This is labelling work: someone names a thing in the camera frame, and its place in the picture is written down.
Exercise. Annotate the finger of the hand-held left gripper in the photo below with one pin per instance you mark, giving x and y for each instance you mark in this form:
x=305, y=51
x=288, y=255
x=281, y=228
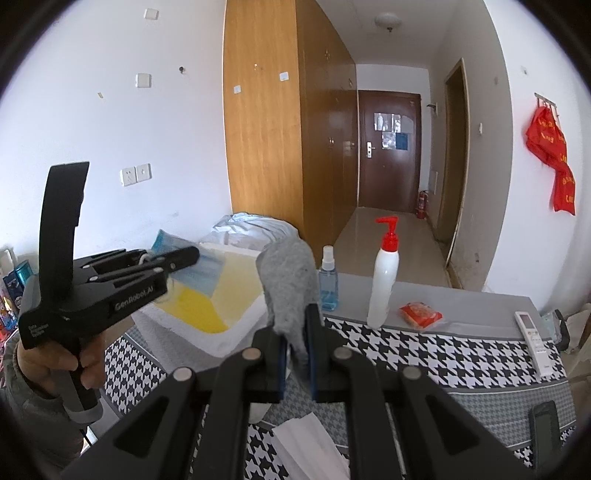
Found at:
x=111, y=258
x=178, y=259

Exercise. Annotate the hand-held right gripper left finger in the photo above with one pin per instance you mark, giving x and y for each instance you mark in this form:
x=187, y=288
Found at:
x=272, y=369

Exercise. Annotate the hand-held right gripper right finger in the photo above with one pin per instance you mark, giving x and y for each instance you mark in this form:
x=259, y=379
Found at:
x=315, y=360

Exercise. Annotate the blue face mask pack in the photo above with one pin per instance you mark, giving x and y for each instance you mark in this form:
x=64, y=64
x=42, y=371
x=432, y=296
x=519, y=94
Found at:
x=203, y=277

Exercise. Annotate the yellow cloth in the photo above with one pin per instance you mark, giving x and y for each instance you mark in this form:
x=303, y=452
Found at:
x=194, y=309

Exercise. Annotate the white foam box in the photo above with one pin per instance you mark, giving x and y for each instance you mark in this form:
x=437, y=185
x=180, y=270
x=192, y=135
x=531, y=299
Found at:
x=203, y=339

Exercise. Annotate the grey sock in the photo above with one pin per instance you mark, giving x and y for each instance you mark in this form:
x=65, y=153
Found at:
x=288, y=286

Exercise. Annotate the white face mask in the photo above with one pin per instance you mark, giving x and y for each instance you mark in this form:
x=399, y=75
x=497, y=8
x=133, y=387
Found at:
x=304, y=447

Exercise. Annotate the person's left hand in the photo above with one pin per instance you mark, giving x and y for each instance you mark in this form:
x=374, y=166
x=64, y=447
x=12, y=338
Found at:
x=46, y=362

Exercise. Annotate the colourful printed box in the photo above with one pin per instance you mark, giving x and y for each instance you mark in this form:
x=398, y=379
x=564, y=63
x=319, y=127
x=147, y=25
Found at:
x=9, y=304

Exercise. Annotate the blue spray bottle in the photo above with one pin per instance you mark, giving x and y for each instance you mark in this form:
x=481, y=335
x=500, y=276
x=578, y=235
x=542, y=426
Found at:
x=328, y=290

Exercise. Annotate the light blue cloth pile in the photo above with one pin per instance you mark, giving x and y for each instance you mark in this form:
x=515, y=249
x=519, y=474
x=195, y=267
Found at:
x=258, y=228

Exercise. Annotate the white lotion bottle red pump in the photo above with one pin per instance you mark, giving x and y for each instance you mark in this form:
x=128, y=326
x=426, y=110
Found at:
x=383, y=286

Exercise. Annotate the orange snack packet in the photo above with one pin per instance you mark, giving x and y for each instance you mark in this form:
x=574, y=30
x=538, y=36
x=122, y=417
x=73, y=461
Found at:
x=420, y=314

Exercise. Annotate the houndstooth tablecloth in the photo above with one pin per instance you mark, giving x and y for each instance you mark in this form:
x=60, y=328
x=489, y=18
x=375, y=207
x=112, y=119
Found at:
x=461, y=355

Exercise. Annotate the wooden wardrobe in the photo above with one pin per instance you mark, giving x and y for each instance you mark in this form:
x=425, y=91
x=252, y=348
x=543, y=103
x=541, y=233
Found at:
x=263, y=138

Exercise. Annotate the red fire extinguisher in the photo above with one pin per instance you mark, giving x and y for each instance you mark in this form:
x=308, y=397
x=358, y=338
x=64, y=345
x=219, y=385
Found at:
x=422, y=205

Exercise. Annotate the dark brown door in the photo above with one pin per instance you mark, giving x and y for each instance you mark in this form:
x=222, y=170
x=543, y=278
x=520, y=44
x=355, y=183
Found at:
x=388, y=184

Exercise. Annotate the white remote control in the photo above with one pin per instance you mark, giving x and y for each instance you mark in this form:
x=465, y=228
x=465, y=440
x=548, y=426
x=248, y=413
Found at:
x=533, y=339

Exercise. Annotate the blue paper notice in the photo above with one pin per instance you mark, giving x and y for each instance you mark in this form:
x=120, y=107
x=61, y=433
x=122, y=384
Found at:
x=402, y=141

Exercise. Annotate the black phone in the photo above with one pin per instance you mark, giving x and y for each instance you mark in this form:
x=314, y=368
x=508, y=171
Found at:
x=545, y=434

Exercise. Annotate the grey paper notice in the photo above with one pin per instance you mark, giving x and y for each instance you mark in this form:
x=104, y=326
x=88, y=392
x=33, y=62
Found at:
x=387, y=122

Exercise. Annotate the ceiling lamp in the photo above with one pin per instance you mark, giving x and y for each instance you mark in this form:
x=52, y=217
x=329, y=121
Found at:
x=388, y=21

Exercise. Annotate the red hanging bag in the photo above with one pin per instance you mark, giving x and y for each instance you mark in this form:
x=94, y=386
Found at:
x=549, y=138

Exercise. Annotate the white double wall socket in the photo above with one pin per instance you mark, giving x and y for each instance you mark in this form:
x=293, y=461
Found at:
x=136, y=174

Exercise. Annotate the white wall switch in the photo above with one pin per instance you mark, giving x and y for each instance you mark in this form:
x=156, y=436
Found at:
x=143, y=81

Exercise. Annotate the small white wall plate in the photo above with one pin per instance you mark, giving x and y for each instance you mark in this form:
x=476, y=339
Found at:
x=150, y=14

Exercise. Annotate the brown doorway frame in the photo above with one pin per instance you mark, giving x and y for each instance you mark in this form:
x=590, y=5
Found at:
x=463, y=161

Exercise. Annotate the wall hook rack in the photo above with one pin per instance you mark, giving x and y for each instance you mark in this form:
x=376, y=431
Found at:
x=547, y=99

